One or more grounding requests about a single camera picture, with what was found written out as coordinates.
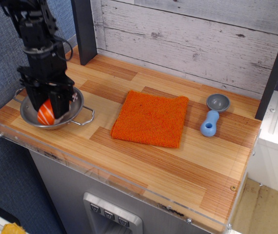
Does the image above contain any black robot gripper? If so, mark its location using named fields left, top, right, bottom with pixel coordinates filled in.
left=17, top=50, right=75, bottom=119

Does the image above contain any salmon sushi toy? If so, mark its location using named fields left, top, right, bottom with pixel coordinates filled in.
left=37, top=98, right=71, bottom=126

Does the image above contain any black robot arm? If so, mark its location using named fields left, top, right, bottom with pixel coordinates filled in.
left=0, top=0, right=76, bottom=120

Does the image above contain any orange knitted napkin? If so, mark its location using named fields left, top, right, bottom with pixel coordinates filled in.
left=110, top=90, right=189, bottom=148

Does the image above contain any clear acrylic edge guard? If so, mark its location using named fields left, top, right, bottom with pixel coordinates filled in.
left=0, top=34, right=261, bottom=234

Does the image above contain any grey toy fridge cabinet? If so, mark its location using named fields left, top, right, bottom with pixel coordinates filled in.
left=28, top=149, right=227, bottom=234

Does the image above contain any silver dispenser button panel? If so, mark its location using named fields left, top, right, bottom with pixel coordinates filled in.
left=83, top=192, right=143, bottom=234

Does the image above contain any black and yellow object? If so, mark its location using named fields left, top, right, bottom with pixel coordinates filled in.
left=0, top=203, right=27, bottom=234

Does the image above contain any blue grey toy scoop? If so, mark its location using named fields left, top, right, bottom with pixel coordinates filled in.
left=200, top=94, right=231, bottom=137

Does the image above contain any white side cabinet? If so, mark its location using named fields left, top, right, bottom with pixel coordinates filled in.
left=247, top=91, right=278, bottom=191

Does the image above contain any steel bowl with handles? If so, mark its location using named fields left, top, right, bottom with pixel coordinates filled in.
left=13, top=87, right=95, bottom=130

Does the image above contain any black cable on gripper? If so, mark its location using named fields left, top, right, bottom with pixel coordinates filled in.
left=52, top=36, right=72, bottom=61

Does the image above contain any dark left vertical post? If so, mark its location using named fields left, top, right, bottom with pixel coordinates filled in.
left=71, top=0, right=98, bottom=65

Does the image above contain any dark vertical post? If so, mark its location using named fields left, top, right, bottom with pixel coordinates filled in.
left=255, top=53, right=278, bottom=120
left=71, top=0, right=98, bottom=65

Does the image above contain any dark right vertical post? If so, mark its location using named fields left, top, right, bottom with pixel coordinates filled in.
left=255, top=53, right=278, bottom=120

